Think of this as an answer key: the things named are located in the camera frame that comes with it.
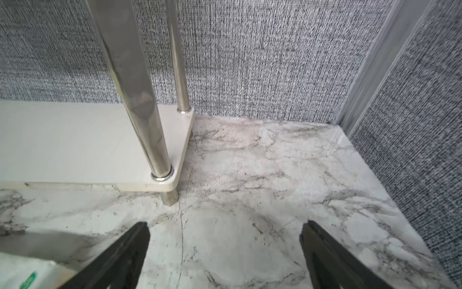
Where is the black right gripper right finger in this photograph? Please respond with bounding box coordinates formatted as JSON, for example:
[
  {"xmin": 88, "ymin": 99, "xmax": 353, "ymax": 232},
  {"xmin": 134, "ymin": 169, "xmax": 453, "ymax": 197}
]
[{"xmin": 299, "ymin": 220, "xmax": 392, "ymax": 289}]

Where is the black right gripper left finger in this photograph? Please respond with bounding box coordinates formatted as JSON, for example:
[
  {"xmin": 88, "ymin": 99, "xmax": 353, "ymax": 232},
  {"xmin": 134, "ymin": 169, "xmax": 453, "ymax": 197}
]
[{"xmin": 61, "ymin": 222, "xmax": 150, "ymax": 289}]

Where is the white two-tier metal shelf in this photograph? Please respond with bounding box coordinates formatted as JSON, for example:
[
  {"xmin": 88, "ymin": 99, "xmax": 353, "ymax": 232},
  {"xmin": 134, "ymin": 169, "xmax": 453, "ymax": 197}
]
[{"xmin": 1, "ymin": 1, "xmax": 195, "ymax": 206}]

